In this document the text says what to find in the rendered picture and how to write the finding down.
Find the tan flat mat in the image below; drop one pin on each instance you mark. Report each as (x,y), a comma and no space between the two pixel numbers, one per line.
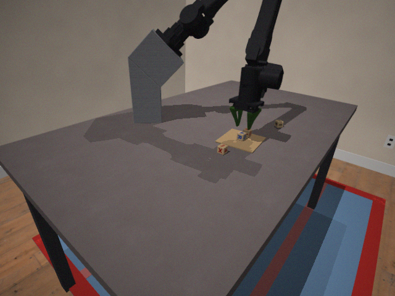
(250,144)

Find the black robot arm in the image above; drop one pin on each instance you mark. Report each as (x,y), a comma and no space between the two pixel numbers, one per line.
(193,23)

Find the tan letter block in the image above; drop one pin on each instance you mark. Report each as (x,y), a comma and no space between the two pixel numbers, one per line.
(249,132)
(222,149)
(279,123)
(241,136)

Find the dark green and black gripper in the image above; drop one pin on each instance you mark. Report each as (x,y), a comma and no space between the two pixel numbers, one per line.
(243,102)

